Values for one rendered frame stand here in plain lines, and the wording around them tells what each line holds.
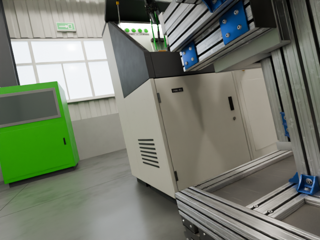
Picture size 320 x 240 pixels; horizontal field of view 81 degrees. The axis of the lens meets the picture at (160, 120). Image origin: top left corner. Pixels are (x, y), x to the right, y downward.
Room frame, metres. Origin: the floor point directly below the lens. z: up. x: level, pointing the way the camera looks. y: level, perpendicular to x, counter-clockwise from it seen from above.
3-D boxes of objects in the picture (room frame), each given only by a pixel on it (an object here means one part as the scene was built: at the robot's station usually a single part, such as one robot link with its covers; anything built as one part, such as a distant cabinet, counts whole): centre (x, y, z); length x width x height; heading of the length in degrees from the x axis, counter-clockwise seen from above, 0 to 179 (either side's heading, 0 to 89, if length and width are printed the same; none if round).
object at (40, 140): (3.49, 2.25, 0.81); 1.05 x 0.81 x 1.62; 109
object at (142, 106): (1.49, -0.18, 0.39); 0.70 x 0.58 x 0.79; 116
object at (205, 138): (1.24, -0.30, 0.44); 0.65 x 0.02 x 0.68; 116
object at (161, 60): (1.26, -0.30, 0.87); 0.62 x 0.04 x 0.16; 116
